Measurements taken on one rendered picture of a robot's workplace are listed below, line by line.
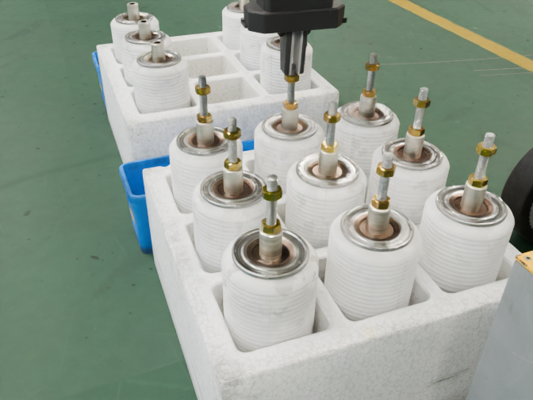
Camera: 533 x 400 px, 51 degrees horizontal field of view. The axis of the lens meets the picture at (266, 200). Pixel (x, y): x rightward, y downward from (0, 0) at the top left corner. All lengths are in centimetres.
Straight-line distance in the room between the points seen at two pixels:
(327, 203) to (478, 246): 17
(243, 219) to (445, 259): 22
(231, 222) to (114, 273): 36
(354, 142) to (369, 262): 26
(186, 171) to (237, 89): 44
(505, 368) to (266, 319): 22
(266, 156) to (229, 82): 38
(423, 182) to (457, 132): 67
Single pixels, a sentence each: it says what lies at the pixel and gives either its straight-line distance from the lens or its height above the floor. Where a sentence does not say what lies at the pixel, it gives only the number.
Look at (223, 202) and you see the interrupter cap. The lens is 61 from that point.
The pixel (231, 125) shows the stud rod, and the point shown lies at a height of 33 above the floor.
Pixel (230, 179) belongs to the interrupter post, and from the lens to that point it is 62.
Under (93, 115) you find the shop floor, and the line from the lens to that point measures 141.
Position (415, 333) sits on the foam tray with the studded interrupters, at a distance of 61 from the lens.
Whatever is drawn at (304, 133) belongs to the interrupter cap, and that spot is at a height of 25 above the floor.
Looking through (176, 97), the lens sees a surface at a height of 20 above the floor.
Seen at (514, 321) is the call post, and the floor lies 26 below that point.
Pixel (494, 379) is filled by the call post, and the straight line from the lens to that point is 57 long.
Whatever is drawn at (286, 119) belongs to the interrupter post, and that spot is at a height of 27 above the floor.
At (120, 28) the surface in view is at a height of 24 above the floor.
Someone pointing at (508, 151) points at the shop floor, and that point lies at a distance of 133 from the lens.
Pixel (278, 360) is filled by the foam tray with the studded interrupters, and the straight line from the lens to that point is 55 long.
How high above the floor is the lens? 61
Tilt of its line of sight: 35 degrees down
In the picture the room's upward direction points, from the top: 1 degrees clockwise
